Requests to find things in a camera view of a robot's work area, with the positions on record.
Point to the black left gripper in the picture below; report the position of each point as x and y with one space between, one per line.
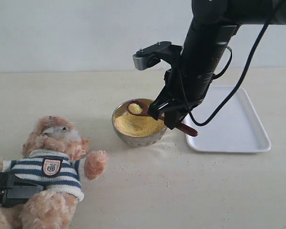
14 190

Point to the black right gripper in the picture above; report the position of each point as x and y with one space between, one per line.
202 50

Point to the dark red wooden spoon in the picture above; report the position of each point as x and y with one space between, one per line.
138 108

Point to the tan teddy bear striped sweater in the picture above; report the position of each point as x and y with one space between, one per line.
56 159

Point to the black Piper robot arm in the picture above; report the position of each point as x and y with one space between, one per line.
263 12

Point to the steel bowl of yellow grain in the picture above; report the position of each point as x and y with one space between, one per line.
136 131

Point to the white rectangular plastic tray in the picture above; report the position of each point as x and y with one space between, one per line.
235 129

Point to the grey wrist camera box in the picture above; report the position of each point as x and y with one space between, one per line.
152 55

